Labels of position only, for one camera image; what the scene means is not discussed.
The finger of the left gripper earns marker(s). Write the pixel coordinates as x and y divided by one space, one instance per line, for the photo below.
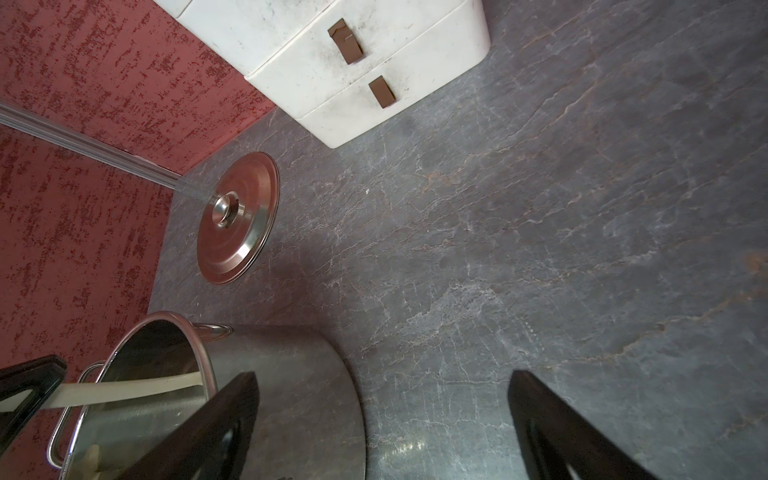
25 388

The stainless steel pot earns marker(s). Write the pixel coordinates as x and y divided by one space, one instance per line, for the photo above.
309 422

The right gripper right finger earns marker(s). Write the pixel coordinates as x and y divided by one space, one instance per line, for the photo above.
556 442

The white three-drawer box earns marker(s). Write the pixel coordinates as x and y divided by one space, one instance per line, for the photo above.
340 68

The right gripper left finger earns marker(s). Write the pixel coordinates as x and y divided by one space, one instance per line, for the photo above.
213 443

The left corner aluminium profile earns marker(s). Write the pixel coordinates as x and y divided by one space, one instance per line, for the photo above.
59 135

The steel pot lid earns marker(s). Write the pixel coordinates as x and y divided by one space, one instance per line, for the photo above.
238 218

